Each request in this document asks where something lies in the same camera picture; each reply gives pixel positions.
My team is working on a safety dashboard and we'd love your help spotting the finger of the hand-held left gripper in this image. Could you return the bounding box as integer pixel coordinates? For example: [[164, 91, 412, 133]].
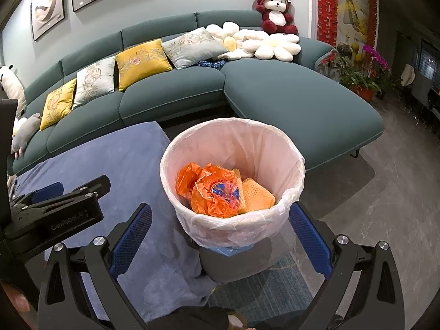
[[72, 175, 111, 198], [17, 183, 65, 207]]

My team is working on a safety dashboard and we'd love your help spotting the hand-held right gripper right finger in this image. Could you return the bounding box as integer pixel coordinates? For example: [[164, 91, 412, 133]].
[[289, 202, 404, 330]]

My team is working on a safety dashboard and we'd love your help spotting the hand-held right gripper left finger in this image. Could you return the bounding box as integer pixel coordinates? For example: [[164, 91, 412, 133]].
[[37, 203, 153, 330]]

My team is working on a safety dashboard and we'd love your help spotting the orange waffle cloth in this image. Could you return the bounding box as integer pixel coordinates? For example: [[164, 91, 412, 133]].
[[234, 168, 276, 214]]

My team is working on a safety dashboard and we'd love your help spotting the grey trash bin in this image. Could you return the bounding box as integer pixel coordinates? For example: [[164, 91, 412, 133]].
[[199, 235, 300, 285]]

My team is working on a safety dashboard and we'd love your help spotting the orange plastic bag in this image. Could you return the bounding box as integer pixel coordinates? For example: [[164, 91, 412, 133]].
[[176, 163, 244, 219]]

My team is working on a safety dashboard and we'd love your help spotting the white plastic bin liner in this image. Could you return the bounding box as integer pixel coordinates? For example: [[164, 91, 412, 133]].
[[160, 117, 306, 250]]

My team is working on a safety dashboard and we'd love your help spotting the person's left hand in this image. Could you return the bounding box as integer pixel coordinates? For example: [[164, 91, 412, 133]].
[[5, 290, 33, 315]]

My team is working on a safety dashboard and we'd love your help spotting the blue blanket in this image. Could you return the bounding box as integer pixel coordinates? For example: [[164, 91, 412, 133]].
[[7, 121, 221, 324]]

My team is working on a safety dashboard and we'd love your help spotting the teal patterned rug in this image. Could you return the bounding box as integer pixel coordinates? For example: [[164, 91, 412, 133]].
[[206, 247, 331, 330]]

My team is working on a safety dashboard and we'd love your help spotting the grey plush mouse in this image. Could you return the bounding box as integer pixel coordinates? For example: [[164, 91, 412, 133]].
[[11, 113, 42, 159]]

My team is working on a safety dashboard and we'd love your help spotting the white flower cushion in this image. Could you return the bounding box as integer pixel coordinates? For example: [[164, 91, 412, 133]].
[[242, 29, 301, 62], [206, 21, 257, 60], [13, 117, 29, 137]]

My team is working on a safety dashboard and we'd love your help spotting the yellow embroidered pillow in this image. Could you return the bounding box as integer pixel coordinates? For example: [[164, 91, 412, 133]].
[[39, 78, 77, 131], [116, 39, 173, 92]]

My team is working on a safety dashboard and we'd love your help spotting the dark cloth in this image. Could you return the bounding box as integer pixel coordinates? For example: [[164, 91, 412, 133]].
[[155, 305, 257, 330]]

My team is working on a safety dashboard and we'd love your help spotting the grey embroidered pillow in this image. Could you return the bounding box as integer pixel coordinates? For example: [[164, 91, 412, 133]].
[[161, 27, 230, 70], [72, 57, 116, 111]]

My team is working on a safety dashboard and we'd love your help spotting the white plush toy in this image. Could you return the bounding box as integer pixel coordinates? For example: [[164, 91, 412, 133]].
[[0, 65, 27, 117]]

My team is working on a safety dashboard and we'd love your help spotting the green curved sofa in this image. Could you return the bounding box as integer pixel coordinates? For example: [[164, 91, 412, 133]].
[[12, 10, 385, 176]]

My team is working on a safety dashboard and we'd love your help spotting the blue beaded item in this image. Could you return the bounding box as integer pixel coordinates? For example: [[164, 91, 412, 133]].
[[197, 59, 226, 70]]

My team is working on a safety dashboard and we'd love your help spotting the green potted plant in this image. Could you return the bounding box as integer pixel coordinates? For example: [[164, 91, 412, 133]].
[[323, 46, 382, 102]]

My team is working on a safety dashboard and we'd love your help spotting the grey abstract framed painting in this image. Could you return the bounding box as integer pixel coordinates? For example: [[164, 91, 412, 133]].
[[30, 0, 66, 41]]

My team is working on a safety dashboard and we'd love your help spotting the white draped cloth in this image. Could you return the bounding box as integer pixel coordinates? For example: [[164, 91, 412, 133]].
[[402, 64, 418, 86]]

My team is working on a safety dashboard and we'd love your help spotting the purple orchid plant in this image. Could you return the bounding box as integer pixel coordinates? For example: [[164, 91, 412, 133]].
[[362, 44, 391, 76]]

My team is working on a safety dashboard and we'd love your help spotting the red teddy bear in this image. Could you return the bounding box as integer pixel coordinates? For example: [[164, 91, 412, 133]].
[[255, 0, 299, 35]]

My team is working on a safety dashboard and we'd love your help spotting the red wall decoration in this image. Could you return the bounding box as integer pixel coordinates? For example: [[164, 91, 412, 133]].
[[316, 0, 339, 47]]

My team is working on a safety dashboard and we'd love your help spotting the golden wall painting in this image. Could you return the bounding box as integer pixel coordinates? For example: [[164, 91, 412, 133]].
[[335, 0, 379, 52]]

